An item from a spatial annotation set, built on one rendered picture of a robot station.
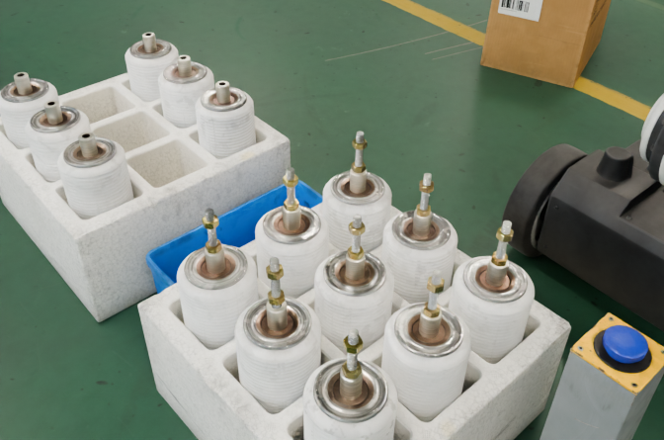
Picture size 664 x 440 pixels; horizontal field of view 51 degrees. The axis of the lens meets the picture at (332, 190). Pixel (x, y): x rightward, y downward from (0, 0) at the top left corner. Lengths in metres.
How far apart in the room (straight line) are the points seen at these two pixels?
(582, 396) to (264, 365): 0.32
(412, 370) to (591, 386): 0.18
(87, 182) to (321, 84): 0.81
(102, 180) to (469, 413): 0.60
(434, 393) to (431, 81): 1.08
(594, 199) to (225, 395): 0.62
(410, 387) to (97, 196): 0.54
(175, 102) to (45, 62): 0.75
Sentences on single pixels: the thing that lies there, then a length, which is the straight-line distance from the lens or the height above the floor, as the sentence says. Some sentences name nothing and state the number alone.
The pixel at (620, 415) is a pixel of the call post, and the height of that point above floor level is 0.27.
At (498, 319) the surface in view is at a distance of 0.84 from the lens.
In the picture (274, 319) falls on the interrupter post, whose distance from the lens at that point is 0.77.
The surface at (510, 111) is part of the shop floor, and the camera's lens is 1.68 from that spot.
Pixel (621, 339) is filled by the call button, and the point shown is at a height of 0.33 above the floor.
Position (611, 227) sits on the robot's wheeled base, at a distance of 1.10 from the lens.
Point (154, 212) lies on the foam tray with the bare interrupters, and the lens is 1.09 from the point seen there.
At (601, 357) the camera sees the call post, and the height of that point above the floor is 0.31.
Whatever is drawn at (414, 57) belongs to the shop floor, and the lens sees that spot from 1.86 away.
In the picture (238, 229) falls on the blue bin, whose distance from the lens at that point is 1.17.
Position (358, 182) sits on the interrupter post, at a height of 0.27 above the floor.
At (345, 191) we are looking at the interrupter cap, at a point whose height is 0.25.
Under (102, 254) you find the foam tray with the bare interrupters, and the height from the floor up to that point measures 0.13.
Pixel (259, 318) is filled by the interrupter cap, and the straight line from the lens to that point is 0.79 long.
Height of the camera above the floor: 0.84
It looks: 38 degrees down
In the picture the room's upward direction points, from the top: 1 degrees clockwise
